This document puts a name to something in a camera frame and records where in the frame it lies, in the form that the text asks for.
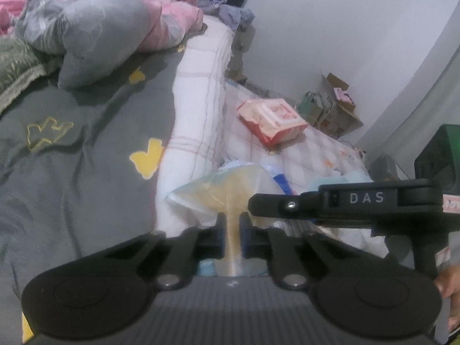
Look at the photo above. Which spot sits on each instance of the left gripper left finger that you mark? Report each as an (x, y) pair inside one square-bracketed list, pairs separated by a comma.
[(180, 256)]

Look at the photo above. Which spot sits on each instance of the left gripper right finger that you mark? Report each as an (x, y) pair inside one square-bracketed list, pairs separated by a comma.
[(276, 249)]

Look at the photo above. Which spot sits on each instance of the yellow blue tissue pack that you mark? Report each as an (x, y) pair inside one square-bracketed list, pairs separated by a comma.
[(227, 191)]

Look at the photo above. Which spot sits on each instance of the person's right hand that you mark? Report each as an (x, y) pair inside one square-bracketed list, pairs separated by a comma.
[(448, 283)]

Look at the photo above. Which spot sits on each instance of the white plastic bag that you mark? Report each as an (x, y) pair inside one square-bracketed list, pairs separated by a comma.
[(352, 177)]

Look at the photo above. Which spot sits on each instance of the dark blue packet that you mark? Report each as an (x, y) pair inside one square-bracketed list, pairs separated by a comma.
[(280, 178)]

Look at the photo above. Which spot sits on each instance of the white curtain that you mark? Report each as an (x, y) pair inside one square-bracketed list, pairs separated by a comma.
[(430, 100)]

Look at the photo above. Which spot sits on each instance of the small open cardboard box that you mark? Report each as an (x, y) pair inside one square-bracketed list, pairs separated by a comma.
[(331, 109)]

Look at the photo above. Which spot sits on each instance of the red wet wipes pack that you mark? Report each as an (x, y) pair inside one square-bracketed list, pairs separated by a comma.
[(272, 121)]

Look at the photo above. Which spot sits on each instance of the grey cloud pillow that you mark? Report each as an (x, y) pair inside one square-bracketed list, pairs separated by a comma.
[(93, 37)]

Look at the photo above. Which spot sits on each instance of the purple crumpled clothes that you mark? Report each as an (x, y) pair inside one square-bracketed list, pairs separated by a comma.
[(234, 17)]

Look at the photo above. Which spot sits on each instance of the green patterned blanket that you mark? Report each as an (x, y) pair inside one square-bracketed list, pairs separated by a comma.
[(21, 64)]

